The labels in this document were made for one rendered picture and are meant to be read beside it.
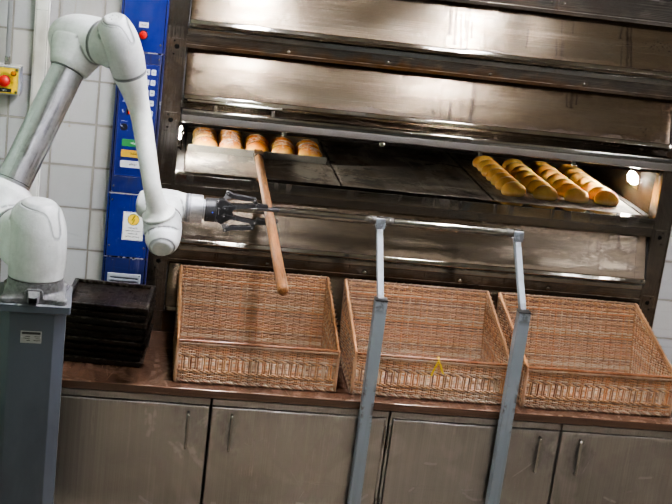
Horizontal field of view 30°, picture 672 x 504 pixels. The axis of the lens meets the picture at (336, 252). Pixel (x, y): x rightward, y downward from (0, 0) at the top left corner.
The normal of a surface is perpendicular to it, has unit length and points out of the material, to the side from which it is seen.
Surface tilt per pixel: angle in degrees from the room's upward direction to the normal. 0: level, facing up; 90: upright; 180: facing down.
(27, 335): 90
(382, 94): 70
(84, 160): 90
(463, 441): 90
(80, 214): 90
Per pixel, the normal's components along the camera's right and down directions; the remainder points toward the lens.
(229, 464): 0.11, 0.27
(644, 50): 0.14, -0.07
